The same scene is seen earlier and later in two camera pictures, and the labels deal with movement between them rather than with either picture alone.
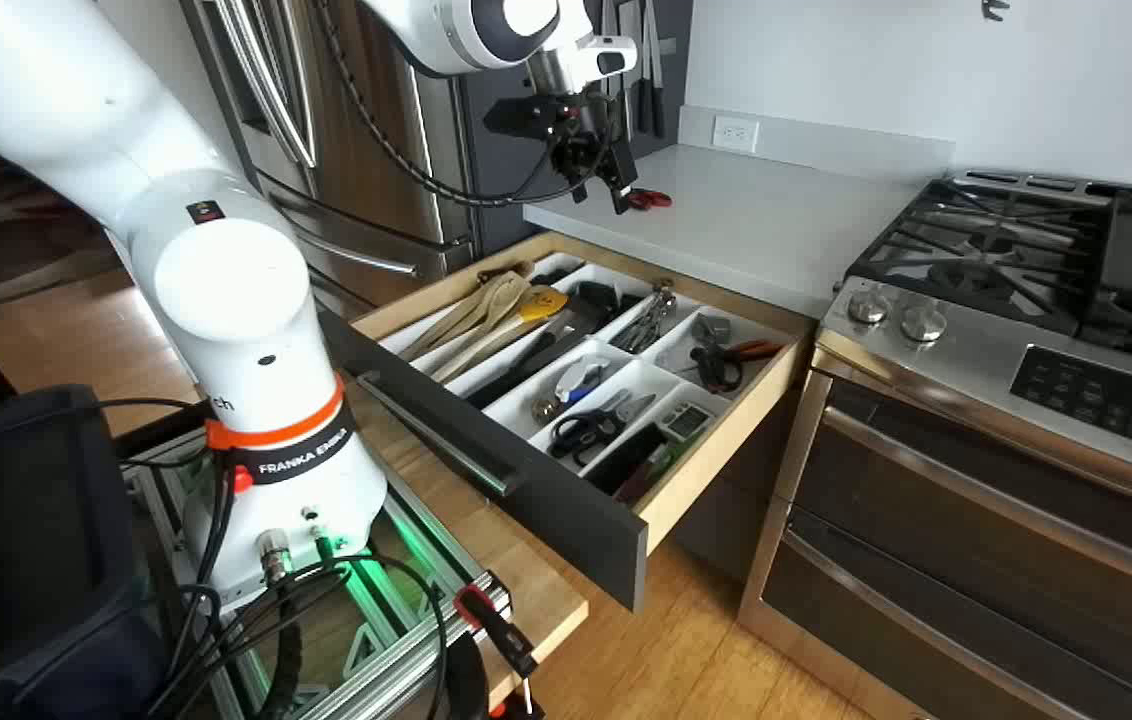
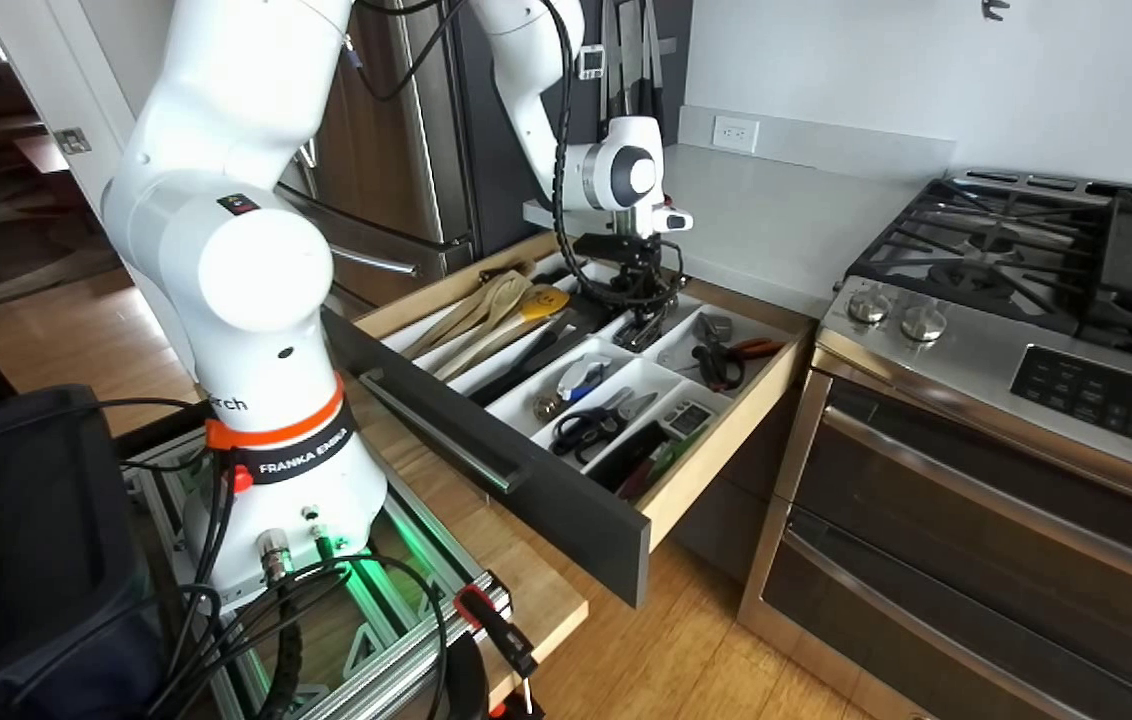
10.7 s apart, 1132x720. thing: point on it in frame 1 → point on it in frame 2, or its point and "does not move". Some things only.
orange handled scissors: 720,363 does not move
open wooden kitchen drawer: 585,395 does not move
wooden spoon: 494,301 does not move
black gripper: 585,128 → 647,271
